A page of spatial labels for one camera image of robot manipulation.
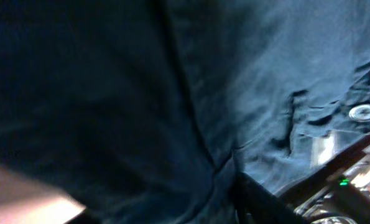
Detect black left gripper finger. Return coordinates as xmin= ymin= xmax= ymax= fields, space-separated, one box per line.
xmin=234 ymin=173 xmax=309 ymax=224

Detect navy blue shorts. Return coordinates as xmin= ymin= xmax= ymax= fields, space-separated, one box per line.
xmin=0 ymin=0 xmax=370 ymax=223

